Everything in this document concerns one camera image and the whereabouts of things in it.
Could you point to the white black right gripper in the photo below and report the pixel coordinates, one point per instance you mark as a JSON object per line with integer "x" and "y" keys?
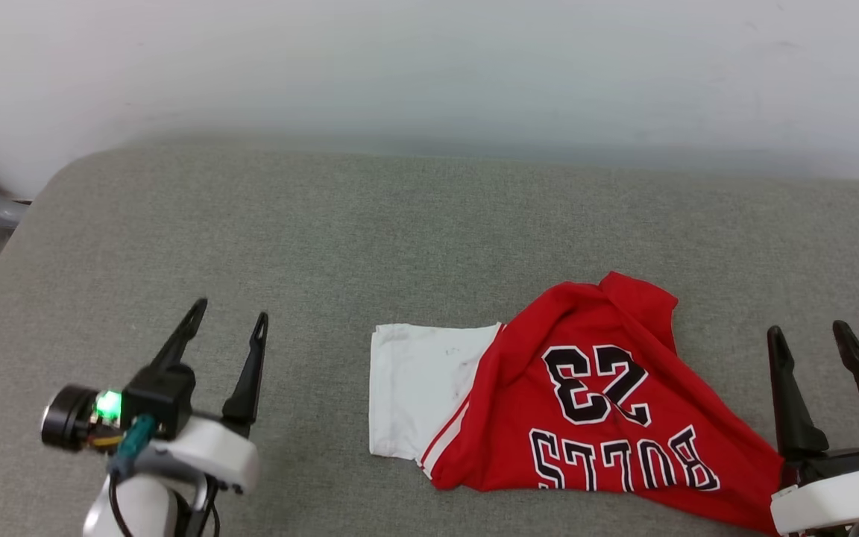
{"x": 839, "y": 496}

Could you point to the red white basketball jersey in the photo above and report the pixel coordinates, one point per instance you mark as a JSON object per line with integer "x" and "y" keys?
{"x": 519, "y": 388}

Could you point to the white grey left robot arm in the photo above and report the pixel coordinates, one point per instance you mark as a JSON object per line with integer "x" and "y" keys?
{"x": 146, "y": 511}

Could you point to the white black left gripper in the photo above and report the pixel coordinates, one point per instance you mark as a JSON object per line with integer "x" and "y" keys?
{"x": 213, "y": 451}

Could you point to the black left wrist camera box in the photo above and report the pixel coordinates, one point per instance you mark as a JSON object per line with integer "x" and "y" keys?
{"x": 161, "y": 395}

